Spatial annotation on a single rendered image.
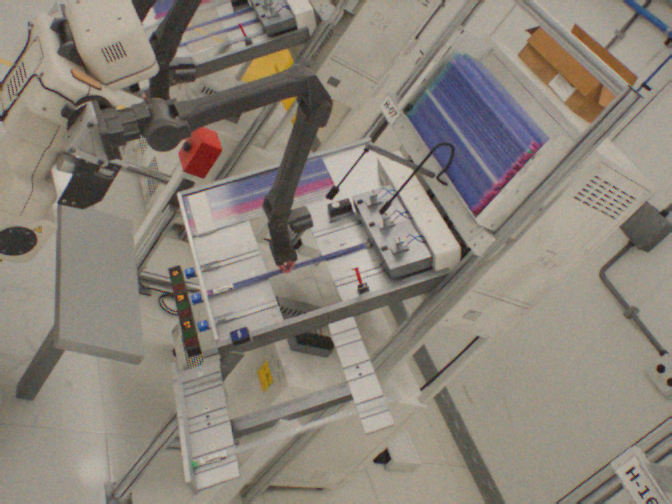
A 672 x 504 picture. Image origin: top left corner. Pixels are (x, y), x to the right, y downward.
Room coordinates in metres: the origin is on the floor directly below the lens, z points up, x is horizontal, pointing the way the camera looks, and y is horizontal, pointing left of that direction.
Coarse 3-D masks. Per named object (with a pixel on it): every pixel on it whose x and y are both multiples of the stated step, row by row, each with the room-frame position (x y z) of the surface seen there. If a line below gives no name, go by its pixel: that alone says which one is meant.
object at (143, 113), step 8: (136, 104) 1.40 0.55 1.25; (144, 104) 1.40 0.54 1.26; (152, 104) 1.42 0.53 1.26; (160, 104) 1.43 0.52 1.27; (136, 112) 1.37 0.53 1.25; (144, 112) 1.38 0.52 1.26; (152, 112) 1.40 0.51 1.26; (160, 112) 1.40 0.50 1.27; (168, 112) 1.42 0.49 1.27; (136, 120) 1.37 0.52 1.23; (144, 120) 1.37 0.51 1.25; (144, 128) 1.38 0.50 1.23; (144, 136) 1.38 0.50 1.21
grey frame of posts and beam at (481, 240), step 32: (480, 0) 2.48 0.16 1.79; (448, 32) 2.46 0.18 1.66; (416, 64) 2.48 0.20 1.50; (384, 96) 2.46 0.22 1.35; (640, 96) 1.92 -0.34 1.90; (384, 128) 2.48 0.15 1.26; (608, 128) 1.93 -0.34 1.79; (416, 160) 2.21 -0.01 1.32; (576, 160) 1.92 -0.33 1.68; (448, 192) 2.06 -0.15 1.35; (544, 192) 1.91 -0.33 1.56; (160, 224) 2.12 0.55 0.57; (512, 224) 1.91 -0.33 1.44; (480, 256) 1.91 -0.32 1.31; (448, 288) 1.91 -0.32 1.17; (416, 320) 1.91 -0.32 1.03; (384, 352) 1.91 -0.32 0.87; (160, 448) 1.59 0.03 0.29; (128, 480) 1.57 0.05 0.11; (256, 480) 1.93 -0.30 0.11
